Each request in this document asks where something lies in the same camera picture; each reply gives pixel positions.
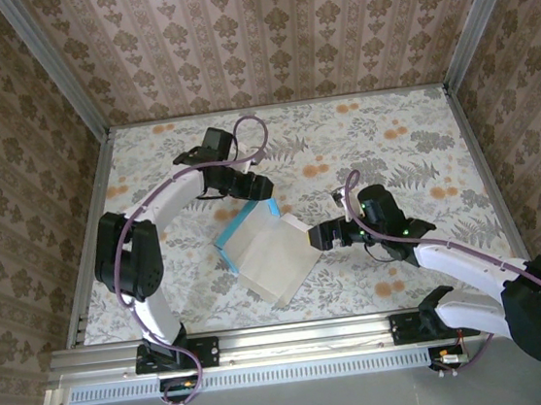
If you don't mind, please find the blue and white paper box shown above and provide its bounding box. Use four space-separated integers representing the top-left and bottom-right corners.
209 191 329 315

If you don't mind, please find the floral table cover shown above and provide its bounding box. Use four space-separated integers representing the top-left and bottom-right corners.
60 80 531 346

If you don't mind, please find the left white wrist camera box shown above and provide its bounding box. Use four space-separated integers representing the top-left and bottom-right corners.
229 139 259 175

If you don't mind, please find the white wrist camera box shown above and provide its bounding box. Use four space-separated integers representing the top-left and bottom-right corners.
329 184 353 209
229 139 259 175

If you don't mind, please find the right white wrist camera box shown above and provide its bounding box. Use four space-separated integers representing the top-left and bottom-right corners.
329 184 353 209

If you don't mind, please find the aluminium table end rail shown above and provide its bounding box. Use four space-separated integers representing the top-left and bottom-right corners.
107 80 450 130

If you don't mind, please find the long aluminium mounting rail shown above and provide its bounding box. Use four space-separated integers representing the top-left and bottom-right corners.
47 293 541 388

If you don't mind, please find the aluminium table side rail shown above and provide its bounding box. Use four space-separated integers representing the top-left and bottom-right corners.
442 79 538 279
43 130 136 349

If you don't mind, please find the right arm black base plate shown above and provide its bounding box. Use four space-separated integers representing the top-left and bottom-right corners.
389 304 481 346

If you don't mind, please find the grey slotted cable duct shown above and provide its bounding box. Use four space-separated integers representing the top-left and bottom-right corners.
66 342 465 405

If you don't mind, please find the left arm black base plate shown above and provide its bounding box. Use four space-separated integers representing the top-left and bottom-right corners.
133 334 221 376

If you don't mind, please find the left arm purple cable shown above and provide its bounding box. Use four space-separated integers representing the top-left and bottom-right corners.
98 113 301 405

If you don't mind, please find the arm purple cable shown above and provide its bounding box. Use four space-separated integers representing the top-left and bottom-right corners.
98 113 301 405
339 148 541 388

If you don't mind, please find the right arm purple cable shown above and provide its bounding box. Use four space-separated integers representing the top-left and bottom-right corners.
339 148 541 388

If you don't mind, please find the aluminium corner post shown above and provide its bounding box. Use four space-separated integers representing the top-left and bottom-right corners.
433 0 539 94
0 0 112 151

